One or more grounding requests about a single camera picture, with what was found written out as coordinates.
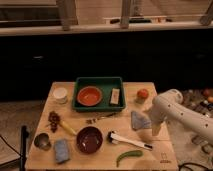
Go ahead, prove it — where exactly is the blue sponge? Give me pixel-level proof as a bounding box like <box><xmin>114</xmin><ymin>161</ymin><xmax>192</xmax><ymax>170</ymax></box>
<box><xmin>54</xmin><ymin>139</ymin><xmax>70</xmax><ymax>164</ymax></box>

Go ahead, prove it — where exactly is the orange tomato toy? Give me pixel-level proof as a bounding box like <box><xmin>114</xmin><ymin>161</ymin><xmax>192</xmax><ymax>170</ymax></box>
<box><xmin>136</xmin><ymin>89</ymin><xmax>149</xmax><ymax>103</ymax></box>

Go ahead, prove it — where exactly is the green plastic tray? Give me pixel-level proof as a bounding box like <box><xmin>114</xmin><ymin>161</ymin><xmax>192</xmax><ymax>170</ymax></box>
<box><xmin>72</xmin><ymin>77</ymin><xmax>126</xmax><ymax>112</ymax></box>

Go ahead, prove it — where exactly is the dark utensil on table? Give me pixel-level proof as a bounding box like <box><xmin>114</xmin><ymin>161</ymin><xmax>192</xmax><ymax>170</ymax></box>
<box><xmin>85</xmin><ymin>113</ymin><xmax>117</xmax><ymax>124</ymax></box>

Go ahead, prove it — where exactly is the white cup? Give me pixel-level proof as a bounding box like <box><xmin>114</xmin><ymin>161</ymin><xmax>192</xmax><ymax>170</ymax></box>
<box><xmin>53</xmin><ymin>87</ymin><xmax>67</xmax><ymax>104</ymax></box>

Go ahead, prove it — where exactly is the blue towel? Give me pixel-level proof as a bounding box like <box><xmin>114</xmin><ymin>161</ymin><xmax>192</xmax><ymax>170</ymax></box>
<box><xmin>131</xmin><ymin>111</ymin><xmax>151</xmax><ymax>131</ymax></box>

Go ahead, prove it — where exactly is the green chili pepper toy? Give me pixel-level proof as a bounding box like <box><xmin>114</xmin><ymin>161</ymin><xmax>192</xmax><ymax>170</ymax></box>
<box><xmin>116</xmin><ymin>150</ymin><xmax>143</xmax><ymax>167</ymax></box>

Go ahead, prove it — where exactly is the small metal cup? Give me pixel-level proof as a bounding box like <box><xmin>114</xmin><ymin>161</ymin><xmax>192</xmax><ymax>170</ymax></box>
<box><xmin>34</xmin><ymin>133</ymin><xmax>51</xmax><ymax>151</ymax></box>

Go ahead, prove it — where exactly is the dish brush white handle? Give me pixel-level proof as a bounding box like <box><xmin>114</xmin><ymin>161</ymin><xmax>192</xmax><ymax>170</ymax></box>
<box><xmin>107</xmin><ymin>131</ymin><xmax>153</xmax><ymax>150</ymax></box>

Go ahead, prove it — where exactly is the black stand pole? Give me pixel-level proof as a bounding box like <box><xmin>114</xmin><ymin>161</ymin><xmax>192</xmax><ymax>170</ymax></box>
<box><xmin>19</xmin><ymin>125</ymin><xmax>29</xmax><ymax>171</ymax></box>

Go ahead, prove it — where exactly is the purple bowl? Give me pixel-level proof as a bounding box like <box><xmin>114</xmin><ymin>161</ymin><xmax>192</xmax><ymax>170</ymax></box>
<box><xmin>76</xmin><ymin>126</ymin><xmax>103</xmax><ymax>154</ymax></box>

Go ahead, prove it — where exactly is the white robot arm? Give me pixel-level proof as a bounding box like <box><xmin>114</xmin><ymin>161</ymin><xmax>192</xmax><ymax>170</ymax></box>
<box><xmin>150</xmin><ymin>89</ymin><xmax>213</xmax><ymax>141</ymax></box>

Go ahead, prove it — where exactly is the orange bowl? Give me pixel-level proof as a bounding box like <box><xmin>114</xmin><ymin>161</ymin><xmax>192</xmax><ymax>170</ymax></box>
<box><xmin>77</xmin><ymin>86</ymin><xmax>103</xmax><ymax>107</ymax></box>

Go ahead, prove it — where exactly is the yellow banana toy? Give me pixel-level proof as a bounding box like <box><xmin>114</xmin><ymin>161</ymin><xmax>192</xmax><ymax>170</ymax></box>
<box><xmin>60</xmin><ymin>121</ymin><xmax>77</xmax><ymax>135</ymax></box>

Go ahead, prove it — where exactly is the beige block in tray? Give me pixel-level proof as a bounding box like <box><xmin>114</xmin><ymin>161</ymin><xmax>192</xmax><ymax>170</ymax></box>
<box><xmin>110</xmin><ymin>88</ymin><xmax>120</xmax><ymax>105</ymax></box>

